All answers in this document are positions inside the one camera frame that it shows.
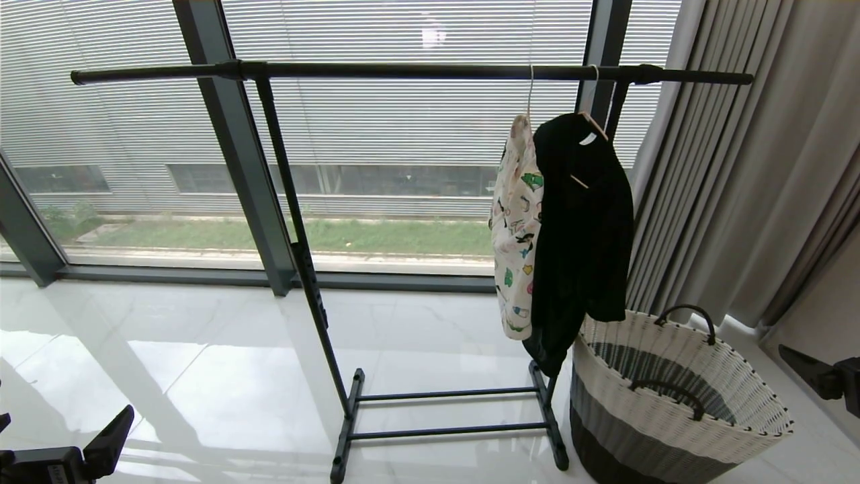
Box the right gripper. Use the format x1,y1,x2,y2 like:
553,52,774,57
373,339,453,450
779,345,860,419

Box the black garment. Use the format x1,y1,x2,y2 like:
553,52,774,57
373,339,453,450
523,113,636,378

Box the white laundry basket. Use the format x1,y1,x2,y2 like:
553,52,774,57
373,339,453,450
569,305,795,484

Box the beige curtain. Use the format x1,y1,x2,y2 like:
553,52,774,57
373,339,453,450
625,0,860,330

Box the window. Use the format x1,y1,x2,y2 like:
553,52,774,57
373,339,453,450
0,0,683,296

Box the cream printed shorts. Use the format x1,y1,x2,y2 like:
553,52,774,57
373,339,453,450
489,114,545,341

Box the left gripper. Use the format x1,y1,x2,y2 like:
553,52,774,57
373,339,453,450
0,405,136,484

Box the black clothes rack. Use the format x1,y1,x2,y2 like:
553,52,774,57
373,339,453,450
71,60,755,484

